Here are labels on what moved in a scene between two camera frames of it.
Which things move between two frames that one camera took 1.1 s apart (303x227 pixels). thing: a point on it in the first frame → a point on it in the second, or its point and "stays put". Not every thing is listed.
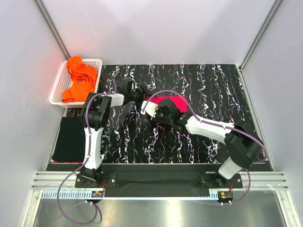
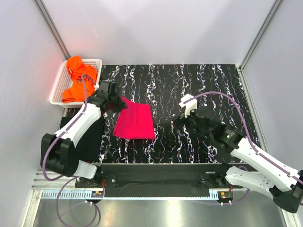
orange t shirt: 83,76 stays put
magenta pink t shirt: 157,99 → 135,121
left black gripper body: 138,96 → 117,104
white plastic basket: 64,81 stays put
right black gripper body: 159,116 → 189,120
